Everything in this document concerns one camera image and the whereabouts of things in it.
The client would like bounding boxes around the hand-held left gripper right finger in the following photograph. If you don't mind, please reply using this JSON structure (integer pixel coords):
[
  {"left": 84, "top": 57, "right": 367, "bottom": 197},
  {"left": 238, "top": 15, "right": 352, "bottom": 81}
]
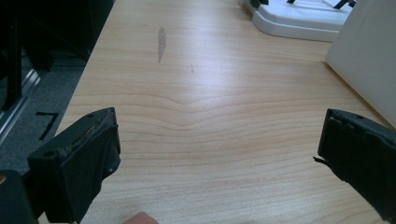
[{"left": 313, "top": 107, "right": 396, "bottom": 224}]

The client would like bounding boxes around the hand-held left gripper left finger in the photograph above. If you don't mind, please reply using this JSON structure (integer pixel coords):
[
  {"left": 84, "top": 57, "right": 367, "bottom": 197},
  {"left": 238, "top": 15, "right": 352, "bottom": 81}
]
[{"left": 26, "top": 106, "right": 122, "bottom": 224}]

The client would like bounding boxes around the white flat panel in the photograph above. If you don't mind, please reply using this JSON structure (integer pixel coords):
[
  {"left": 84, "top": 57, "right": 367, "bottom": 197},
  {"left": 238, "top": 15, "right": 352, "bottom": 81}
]
[{"left": 324, "top": 0, "right": 396, "bottom": 129}]

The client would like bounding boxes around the white plastic stand base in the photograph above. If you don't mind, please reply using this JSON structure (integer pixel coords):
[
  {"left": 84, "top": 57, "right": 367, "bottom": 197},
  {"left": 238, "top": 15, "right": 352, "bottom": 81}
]
[{"left": 238, "top": 0, "right": 357, "bottom": 43}]

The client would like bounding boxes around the metal floor rail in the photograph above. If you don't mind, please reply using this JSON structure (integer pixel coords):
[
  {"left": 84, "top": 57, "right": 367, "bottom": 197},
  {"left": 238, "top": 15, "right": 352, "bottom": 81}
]
[{"left": 0, "top": 68, "right": 42, "bottom": 145}]

